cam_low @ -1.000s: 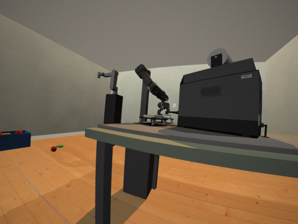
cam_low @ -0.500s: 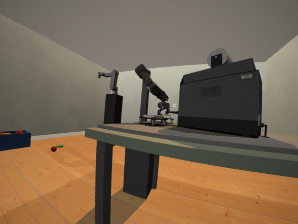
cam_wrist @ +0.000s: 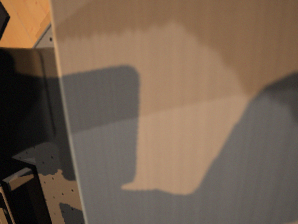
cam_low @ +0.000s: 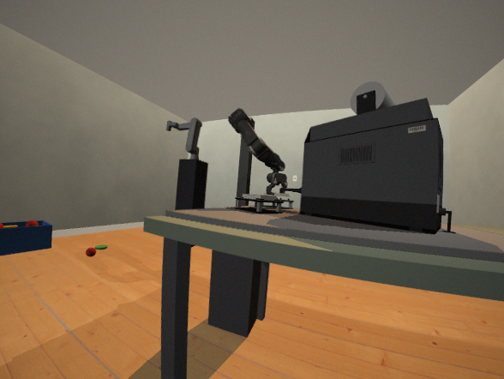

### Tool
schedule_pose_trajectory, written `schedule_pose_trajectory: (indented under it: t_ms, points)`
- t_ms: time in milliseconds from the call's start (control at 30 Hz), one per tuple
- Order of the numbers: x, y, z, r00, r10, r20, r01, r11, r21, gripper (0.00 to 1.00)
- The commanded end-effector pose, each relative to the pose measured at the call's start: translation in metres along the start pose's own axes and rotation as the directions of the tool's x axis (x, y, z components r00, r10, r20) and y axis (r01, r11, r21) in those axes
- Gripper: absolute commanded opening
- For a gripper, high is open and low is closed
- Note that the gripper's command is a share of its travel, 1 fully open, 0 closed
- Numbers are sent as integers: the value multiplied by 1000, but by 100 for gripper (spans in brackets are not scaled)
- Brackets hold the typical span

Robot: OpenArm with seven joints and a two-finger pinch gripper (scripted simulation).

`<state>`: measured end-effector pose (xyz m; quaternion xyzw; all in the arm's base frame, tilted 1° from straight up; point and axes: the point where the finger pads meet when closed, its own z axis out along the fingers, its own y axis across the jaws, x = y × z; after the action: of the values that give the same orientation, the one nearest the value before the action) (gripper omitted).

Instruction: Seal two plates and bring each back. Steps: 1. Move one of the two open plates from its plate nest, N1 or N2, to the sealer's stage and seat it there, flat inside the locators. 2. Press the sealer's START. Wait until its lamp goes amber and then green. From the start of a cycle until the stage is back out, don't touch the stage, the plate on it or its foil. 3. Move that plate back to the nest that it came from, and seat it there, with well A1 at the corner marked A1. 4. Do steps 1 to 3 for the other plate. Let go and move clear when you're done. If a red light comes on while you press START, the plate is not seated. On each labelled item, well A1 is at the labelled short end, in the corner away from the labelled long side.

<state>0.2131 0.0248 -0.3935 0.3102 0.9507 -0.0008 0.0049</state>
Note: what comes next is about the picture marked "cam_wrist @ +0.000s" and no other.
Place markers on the black rectangular frame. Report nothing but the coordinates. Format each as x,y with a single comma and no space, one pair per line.
28,196

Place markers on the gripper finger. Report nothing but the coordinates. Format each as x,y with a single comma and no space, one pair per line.
31,105

